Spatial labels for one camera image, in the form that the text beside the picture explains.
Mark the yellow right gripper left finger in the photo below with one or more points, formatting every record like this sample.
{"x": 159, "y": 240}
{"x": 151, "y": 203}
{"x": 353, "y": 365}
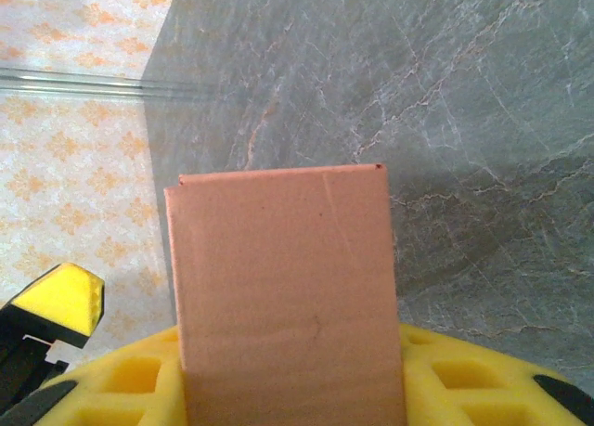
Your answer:
{"x": 125, "y": 379}

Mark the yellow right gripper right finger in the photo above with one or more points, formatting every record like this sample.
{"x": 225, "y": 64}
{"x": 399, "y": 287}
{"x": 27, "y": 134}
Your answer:
{"x": 473, "y": 384}

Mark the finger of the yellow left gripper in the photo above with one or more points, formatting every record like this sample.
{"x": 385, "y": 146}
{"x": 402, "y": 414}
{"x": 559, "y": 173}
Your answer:
{"x": 55, "y": 300}

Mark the pink cardboard paper box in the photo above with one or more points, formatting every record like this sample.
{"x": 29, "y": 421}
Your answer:
{"x": 287, "y": 282}

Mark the aluminium frame post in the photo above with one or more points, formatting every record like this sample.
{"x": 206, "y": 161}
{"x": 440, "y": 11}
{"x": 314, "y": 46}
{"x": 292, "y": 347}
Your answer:
{"x": 93, "y": 82}

